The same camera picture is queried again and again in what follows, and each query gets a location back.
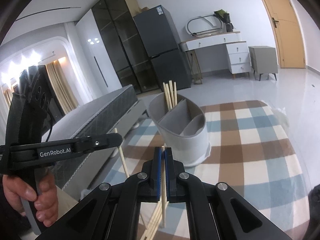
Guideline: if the dark grey mattress bed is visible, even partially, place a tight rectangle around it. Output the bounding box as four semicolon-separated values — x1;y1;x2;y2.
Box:
42;85;146;200

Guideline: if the black glass cabinet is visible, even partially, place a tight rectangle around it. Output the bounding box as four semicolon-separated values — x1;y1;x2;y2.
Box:
92;0;159;94

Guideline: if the wooden chopstick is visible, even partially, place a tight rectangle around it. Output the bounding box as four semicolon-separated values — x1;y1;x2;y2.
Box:
161;145;167;228
118;143;130;178
169;80;175;108
140;200;162;239
173;82;177;107
163;83;171;110

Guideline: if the grey nightstand cabinet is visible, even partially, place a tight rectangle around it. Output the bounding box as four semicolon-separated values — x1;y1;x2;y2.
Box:
249;46;278;81

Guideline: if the potted green plant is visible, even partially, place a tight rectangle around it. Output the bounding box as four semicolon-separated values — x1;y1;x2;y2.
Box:
214;9;234;33

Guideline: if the oval vanity mirror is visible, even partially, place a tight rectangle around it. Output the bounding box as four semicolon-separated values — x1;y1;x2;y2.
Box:
185;14;224;37

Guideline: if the dark grey refrigerator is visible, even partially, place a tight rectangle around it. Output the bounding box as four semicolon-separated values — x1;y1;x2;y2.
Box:
133;5;191;90

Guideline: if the plaid checkered rug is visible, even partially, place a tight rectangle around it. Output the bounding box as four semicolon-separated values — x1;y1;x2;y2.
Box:
101;100;313;240

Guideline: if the grey oval utensil holder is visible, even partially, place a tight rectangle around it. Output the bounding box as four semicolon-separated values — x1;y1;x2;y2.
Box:
148;93;211;167

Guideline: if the person left hand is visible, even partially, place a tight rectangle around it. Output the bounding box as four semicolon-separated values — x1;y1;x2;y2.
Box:
2;172;59;227

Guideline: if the white dresser with drawers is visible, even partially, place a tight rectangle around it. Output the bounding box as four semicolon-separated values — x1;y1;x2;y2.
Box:
180;31;251;84

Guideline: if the beige curtain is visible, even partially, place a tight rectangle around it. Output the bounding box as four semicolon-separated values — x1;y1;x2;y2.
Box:
46;60;79;114

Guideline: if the yellow wooden door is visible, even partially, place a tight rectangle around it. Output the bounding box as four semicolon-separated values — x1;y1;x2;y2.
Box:
262;0;305;69

